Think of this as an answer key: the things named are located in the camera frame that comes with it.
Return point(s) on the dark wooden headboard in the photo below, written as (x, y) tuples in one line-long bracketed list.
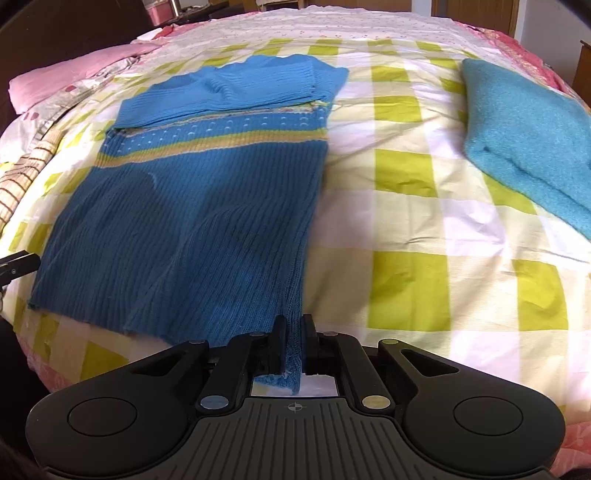
[(55, 32)]

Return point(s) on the wooden door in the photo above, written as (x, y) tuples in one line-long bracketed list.
[(471, 11)]

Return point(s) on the blue striped knit sweater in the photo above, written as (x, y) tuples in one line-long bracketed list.
[(194, 207)]

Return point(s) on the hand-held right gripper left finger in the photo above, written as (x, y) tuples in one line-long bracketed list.
[(279, 346)]

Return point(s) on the pink plastic basket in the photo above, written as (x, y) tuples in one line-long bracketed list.
[(161, 10)]

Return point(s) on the pink pillow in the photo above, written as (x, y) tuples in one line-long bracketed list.
[(64, 74)]

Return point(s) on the wooden side desk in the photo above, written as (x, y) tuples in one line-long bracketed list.
[(582, 64)]

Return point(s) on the teal folded blanket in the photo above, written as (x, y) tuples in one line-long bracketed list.
[(526, 134)]

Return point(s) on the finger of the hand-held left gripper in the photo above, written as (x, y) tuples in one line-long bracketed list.
[(18, 265)]

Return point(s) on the brown plaid cloth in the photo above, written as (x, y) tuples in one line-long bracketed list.
[(21, 180)]

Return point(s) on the pink floral bed cover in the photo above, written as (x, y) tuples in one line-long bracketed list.
[(549, 69)]

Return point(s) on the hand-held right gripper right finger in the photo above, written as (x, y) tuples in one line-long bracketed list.
[(309, 344)]

